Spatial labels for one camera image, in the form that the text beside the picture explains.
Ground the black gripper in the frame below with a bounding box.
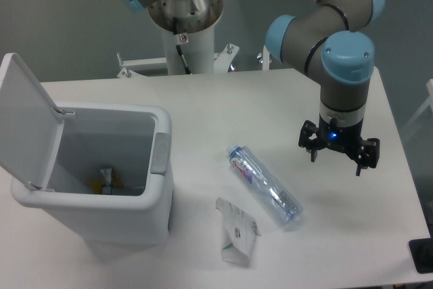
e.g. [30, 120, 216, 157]
[298, 116, 380, 177]

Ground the clear plastic water bottle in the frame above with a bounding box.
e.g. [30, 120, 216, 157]
[227, 143, 303, 227]

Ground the white paper carton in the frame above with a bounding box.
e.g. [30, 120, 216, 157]
[216, 198, 262, 266]

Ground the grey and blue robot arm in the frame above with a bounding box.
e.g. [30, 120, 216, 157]
[123, 0, 385, 170]

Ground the white trash can body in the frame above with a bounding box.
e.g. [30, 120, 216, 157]
[1, 103, 173, 245]

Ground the yellow and white trash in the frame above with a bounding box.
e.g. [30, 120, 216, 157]
[90, 166, 143, 196]

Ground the white trash can lid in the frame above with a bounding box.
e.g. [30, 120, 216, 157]
[1, 53, 64, 190]

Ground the black device at table edge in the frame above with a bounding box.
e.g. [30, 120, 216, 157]
[409, 238, 432, 274]

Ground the white frame at right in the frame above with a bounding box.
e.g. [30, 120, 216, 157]
[401, 79, 432, 143]

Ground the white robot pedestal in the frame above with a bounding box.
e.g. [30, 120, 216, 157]
[116, 0, 271, 79]

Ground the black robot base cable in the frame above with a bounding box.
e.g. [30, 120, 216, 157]
[171, 16, 193, 76]

